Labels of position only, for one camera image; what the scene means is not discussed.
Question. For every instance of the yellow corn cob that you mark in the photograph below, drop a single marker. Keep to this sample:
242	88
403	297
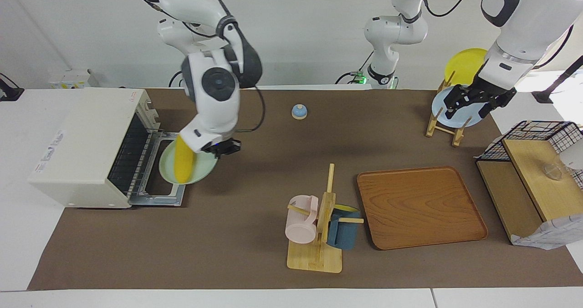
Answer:
184	162

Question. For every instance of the light green plate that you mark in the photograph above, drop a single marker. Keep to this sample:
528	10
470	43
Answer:
202	169

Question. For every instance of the brown table mat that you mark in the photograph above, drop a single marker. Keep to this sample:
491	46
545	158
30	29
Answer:
227	235

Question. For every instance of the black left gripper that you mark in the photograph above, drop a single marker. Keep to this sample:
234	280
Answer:
496	94

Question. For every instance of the white box with yellow labels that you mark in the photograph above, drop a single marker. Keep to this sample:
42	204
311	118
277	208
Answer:
73	79

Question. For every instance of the pink mug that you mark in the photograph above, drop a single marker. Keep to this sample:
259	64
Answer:
300	228

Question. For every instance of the black stand leg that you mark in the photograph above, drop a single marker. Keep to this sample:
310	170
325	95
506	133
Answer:
558	84

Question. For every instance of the white plastic sheet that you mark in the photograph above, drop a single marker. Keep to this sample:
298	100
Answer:
551	235

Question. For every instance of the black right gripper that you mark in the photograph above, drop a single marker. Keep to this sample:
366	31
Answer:
225	146

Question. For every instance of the clear glass cup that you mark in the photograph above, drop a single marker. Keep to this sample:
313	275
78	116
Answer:
552	171

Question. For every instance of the dark teal mug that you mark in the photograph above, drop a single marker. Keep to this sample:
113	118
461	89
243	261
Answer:
344	233

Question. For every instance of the blue call bell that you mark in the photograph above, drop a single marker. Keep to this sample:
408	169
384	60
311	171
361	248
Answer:
299	111

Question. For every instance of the wooden serving tray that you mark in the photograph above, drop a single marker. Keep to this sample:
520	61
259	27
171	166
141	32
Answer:
419	207

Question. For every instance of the black clamp mount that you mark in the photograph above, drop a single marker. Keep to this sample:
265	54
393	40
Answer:
9	91

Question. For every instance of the cream toaster oven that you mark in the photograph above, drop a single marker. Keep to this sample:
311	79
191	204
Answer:
82	153

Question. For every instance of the wooden dish rack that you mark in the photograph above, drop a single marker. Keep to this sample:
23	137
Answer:
432	128

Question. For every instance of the light blue plate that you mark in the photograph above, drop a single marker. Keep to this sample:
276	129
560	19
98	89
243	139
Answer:
469	115

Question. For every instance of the wooden mug tree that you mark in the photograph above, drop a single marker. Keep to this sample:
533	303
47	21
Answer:
314	258

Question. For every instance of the beige oven knob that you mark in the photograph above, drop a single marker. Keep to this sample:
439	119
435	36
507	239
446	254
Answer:
148	103
154	115

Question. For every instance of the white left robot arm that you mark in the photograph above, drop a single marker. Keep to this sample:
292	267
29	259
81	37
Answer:
528	21

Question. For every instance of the yellow plate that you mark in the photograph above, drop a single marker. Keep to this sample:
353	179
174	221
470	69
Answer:
464	64

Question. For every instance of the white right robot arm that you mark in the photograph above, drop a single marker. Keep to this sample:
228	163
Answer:
214	112

